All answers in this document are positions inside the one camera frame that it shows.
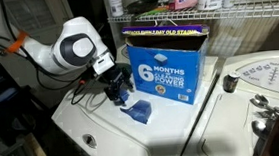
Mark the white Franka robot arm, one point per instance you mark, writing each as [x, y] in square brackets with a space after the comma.
[73, 49]

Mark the flat multicoloured cloth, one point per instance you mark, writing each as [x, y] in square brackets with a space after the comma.
[157, 11]

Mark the opaque blue measuring scoop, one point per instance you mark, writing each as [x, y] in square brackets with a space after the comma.
[125, 97]

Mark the small dark can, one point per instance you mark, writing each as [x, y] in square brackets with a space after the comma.
[230, 82]

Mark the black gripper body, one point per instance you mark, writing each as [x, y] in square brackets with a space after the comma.
[114, 76]

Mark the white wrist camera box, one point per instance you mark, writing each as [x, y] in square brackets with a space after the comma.
[103, 63]

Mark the metal fork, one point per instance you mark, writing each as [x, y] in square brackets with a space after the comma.
[264, 114]

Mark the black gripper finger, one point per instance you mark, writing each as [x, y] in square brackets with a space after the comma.
[112, 93]
[127, 83]

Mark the white washing machine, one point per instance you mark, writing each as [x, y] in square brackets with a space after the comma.
[117, 140]

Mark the metal spoon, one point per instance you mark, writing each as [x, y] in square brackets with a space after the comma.
[258, 126]
[261, 99]

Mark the blue orange washing powder box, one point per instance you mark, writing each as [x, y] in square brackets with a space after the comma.
[166, 76]

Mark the tall white plastic bottle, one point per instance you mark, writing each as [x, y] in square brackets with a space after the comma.
[115, 1]

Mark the black frying pan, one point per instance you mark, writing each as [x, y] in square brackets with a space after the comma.
[142, 6]

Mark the translucent blue measuring scoop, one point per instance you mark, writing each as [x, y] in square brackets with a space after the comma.
[142, 111]

